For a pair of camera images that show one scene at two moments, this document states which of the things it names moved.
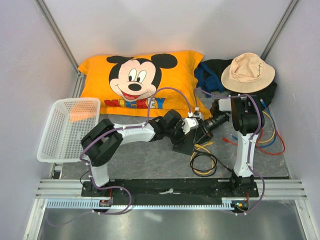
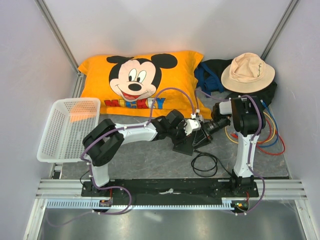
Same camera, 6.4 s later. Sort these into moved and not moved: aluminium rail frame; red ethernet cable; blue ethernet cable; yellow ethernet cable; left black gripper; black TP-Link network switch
Moved: yellow ethernet cable; red ethernet cable
Not moved: aluminium rail frame; blue ethernet cable; left black gripper; black TP-Link network switch
